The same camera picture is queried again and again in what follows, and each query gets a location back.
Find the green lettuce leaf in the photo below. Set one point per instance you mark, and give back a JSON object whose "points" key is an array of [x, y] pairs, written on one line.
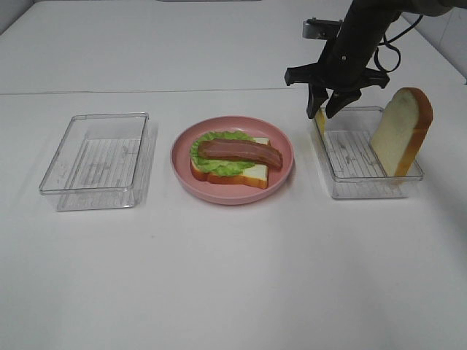
{"points": [[220, 167]]}

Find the clear left plastic tray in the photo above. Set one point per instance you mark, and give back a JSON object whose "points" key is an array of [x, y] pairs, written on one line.
{"points": [[100, 163]]}

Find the clear right plastic tray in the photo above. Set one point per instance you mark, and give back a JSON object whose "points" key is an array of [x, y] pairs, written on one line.
{"points": [[350, 167]]}

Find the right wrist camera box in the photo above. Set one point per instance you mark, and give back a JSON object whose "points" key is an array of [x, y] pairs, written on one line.
{"points": [[321, 29]]}

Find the tray bacon strip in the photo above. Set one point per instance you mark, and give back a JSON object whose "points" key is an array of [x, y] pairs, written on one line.
{"points": [[240, 150]]}

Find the clear plastic tray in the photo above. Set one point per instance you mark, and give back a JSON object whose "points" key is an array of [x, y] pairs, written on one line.
{"points": [[100, 163], [350, 167]]}

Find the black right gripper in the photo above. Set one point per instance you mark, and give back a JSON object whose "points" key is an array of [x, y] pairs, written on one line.
{"points": [[342, 65]]}

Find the yellow cheese slice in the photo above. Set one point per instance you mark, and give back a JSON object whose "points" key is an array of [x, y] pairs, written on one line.
{"points": [[320, 121]]}

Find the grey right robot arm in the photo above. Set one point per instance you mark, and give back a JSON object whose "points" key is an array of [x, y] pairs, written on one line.
{"points": [[423, 8]]}

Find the pink round plate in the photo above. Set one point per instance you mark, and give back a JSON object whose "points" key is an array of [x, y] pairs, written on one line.
{"points": [[230, 194]]}

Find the tray bread slice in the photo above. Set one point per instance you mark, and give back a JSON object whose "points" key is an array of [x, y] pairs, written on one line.
{"points": [[402, 130], [257, 176]]}

